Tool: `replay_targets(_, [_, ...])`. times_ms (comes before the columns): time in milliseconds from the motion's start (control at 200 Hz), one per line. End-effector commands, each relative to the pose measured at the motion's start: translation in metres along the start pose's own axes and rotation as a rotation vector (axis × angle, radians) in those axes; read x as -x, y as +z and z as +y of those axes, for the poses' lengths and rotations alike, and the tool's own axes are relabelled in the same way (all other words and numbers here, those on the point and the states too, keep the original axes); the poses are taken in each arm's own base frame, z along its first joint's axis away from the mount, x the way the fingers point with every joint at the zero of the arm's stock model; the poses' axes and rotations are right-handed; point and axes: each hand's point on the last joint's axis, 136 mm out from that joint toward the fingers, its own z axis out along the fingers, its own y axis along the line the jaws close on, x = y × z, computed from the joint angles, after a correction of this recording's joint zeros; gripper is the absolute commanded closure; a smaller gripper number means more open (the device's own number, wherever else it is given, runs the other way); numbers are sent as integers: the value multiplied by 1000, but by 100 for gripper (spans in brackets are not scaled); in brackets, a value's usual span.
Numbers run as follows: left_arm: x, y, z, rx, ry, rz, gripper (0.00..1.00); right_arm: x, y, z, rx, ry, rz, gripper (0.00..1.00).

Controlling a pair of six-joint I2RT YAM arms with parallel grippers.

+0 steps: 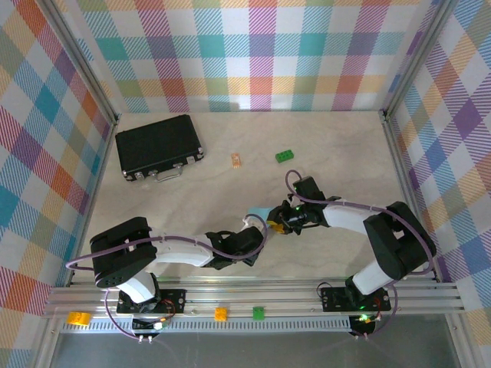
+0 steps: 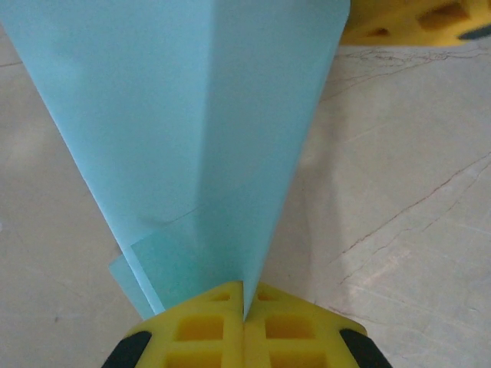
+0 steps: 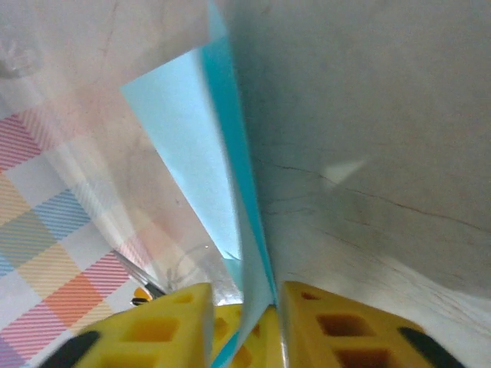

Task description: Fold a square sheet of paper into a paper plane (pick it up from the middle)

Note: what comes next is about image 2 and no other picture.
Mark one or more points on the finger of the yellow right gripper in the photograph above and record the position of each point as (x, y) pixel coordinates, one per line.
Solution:
(403, 23)

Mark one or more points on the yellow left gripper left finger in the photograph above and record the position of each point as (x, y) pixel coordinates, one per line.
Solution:
(232, 337)

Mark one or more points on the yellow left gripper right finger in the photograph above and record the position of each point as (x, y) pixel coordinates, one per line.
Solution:
(255, 341)

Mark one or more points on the light blue paper sheet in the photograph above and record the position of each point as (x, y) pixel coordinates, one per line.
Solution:
(153, 115)

